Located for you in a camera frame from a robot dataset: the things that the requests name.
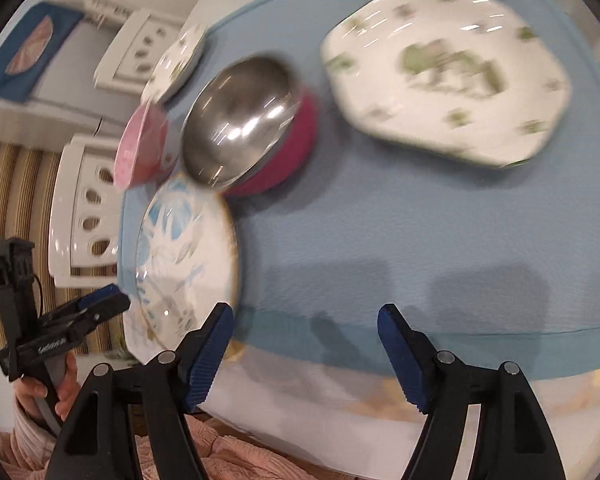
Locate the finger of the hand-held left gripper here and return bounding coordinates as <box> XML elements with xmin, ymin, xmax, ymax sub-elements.
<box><xmin>75</xmin><ymin>283</ymin><xmax>122</xmax><ymax>311</ymax></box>
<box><xmin>55</xmin><ymin>294</ymin><xmax>132</xmax><ymax>333</ymax></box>

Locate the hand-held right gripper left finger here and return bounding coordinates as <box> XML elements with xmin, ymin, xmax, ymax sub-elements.
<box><xmin>45</xmin><ymin>303</ymin><xmax>236</xmax><ymax>480</ymax></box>

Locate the white plate with blue pattern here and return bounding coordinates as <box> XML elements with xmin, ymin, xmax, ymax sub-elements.
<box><xmin>122</xmin><ymin>175</ymin><xmax>241</xmax><ymax>366</ymax></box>

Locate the blue mat with orange pattern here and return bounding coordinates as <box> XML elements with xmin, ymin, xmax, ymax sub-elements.
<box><xmin>0</xmin><ymin>2</ymin><xmax>86</xmax><ymax>106</ymax></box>

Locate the small white floral plate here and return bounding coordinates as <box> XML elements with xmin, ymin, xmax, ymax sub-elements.
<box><xmin>141</xmin><ymin>24</ymin><xmax>208</xmax><ymax>106</ymax></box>

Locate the person's left forearm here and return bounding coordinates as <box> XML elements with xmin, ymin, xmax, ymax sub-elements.
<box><xmin>10</xmin><ymin>400</ymin><xmax>63</xmax><ymax>468</ymax></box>

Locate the pink bowl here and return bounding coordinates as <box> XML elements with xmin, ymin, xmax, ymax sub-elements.
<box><xmin>113</xmin><ymin>102</ymin><xmax>173</xmax><ymax>191</ymax></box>

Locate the large white floral plate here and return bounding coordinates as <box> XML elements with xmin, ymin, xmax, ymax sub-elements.
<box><xmin>320</xmin><ymin>0</ymin><xmax>571</xmax><ymax>170</ymax></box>

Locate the light blue placemat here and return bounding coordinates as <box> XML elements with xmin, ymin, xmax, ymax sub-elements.
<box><xmin>117</xmin><ymin>0</ymin><xmax>600</xmax><ymax>381</ymax></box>

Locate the person's pink clothing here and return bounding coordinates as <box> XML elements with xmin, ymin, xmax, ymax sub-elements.
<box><xmin>0</xmin><ymin>410</ymin><xmax>341</xmax><ymax>480</ymax></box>

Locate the magenta steel bowl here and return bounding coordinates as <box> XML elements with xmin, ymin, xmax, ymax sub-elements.
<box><xmin>180</xmin><ymin>55</ymin><xmax>321</xmax><ymax>198</ymax></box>

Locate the person's left hand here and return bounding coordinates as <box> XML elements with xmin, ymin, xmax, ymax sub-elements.
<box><xmin>15</xmin><ymin>355</ymin><xmax>81</xmax><ymax>423</ymax></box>

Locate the white chair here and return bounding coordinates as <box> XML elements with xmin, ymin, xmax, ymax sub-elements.
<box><xmin>48</xmin><ymin>134</ymin><xmax>126</xmax><ymax>288</ymax></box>
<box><xmin>92</xmin><ymin>7</ymin><xmax>186</xmax><ymax>93</ymax></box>

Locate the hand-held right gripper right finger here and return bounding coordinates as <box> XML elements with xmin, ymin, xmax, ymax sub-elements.
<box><xmin>377</xmin><ymin>304</ymin><xmax>568</xmax><ymax>480</ymax></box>

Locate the striped beige rug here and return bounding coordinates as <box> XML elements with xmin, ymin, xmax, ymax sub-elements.
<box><xmin>0</xmin><ymin>137</ymin><xmax>131</xmax><ymax>361</ymax></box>

